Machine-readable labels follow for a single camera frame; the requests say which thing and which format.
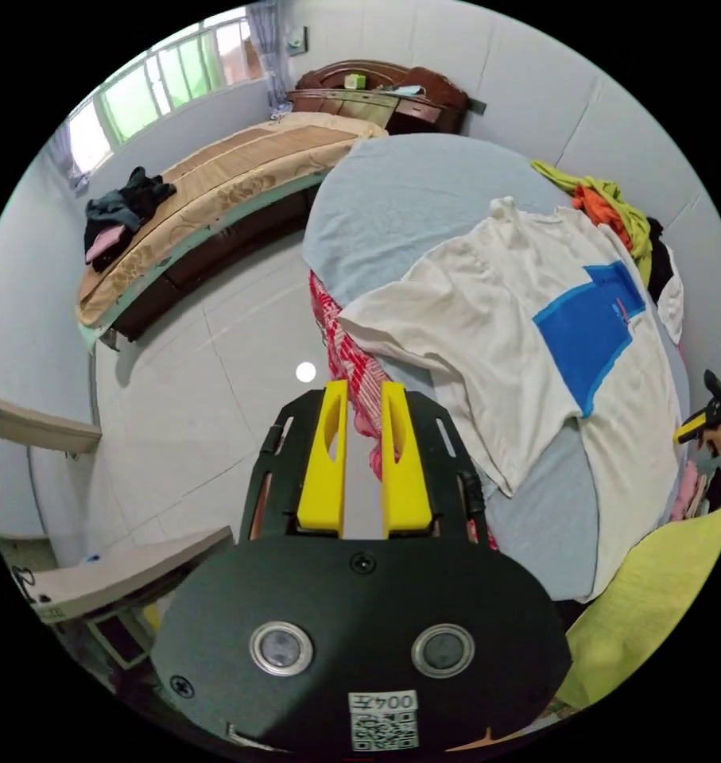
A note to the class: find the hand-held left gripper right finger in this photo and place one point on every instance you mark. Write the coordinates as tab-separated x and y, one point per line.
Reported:
403	483

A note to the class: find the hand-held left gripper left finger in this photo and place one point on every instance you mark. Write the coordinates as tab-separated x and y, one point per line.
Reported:
323	477

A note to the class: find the white t-shirt with blue print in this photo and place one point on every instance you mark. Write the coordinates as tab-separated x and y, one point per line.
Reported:
491	322

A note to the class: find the person's body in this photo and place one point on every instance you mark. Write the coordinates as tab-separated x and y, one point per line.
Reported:
646	602

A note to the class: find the beige table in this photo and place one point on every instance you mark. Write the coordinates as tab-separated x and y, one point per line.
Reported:
127	572

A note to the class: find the bed with light blue sheet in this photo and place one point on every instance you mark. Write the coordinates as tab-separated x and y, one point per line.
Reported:
396	197

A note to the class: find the wooden bed with woven mat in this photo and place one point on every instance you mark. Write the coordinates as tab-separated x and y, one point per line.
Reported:
259	155

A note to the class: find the pile of dark clothes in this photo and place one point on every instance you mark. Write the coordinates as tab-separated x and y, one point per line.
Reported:
121	208

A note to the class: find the light purple curtain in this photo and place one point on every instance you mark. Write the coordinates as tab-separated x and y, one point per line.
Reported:
273	53

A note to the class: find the window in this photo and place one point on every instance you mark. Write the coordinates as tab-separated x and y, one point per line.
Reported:
157	77

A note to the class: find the beige wall shelf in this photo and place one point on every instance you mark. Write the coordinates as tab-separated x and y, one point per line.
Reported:
38	423

